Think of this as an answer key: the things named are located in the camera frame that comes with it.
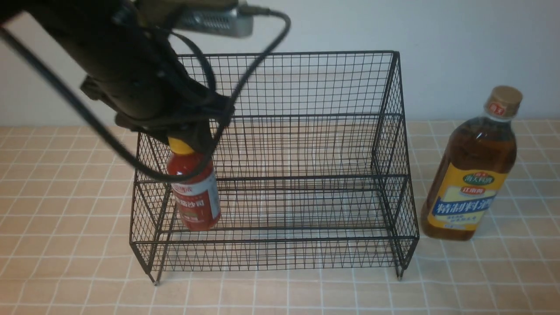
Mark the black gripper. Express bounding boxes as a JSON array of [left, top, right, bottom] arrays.
[[80, 66, 235, 153]]

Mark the red sauce bottle yellow cap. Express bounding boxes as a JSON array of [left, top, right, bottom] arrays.
[[167, 137, 221, 232]]

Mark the cooking wine bottle yellow label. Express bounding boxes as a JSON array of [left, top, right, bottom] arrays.
[[420, 86, 523, 241]]

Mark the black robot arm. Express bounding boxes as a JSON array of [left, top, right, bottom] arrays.
[[1, 0, 237, 153]]

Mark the black camera cable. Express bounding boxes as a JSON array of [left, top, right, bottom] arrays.
[[0, 4, 292, 183]]

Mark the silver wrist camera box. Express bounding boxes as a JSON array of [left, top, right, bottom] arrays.
[[136, 0, 254, 38]]

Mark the black wire mesh shelf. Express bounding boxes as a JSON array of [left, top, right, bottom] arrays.
[[129, 50, 420, 284]]

